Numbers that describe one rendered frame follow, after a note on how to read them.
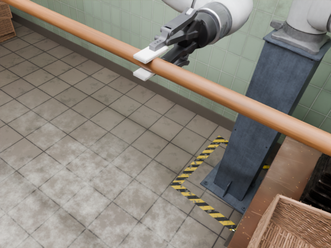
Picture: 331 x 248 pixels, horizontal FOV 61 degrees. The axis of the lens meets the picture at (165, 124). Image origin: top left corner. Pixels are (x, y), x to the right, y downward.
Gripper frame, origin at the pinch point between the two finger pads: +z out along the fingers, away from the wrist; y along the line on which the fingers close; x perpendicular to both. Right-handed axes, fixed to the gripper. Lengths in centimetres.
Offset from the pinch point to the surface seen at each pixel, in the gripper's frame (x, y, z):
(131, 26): 108, 69, -118
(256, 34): 14, 42, -120
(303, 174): -40, 61, -55
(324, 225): -49, 47, -26
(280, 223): -39, 58, -26
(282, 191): -36, 61, -41
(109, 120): 86, 118, -67
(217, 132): 16, 119, -111
